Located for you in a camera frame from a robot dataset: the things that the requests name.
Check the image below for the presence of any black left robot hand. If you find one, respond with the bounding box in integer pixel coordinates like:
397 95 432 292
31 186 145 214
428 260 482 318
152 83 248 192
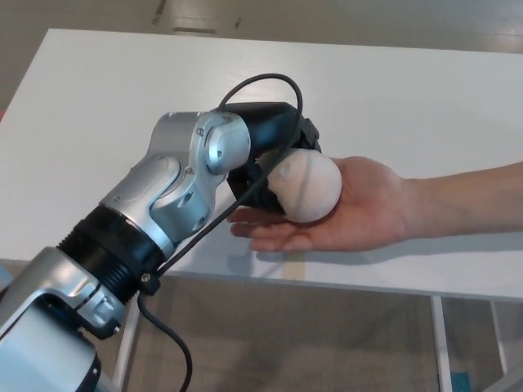
221 101 323 214

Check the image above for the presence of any person's bare hand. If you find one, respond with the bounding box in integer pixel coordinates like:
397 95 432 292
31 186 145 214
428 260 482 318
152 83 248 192
227 156 410 253

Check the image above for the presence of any pink dumpling toy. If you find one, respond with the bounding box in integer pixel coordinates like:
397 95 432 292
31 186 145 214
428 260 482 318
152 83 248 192
266 148 342 224

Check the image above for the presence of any person's bare forearm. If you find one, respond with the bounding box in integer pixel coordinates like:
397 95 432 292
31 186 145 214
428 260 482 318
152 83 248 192
402 160 523 247

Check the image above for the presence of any white table leg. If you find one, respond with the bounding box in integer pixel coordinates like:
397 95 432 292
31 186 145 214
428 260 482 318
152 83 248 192
431 296 454 392
489 301 512 379
111 304 142 392

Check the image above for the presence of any small blue floor marker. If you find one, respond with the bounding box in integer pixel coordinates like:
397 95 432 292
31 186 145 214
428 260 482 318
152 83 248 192
450 368 472 392

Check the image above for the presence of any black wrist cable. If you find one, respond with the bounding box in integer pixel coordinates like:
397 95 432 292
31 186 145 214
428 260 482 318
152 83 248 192
136 73 306 392

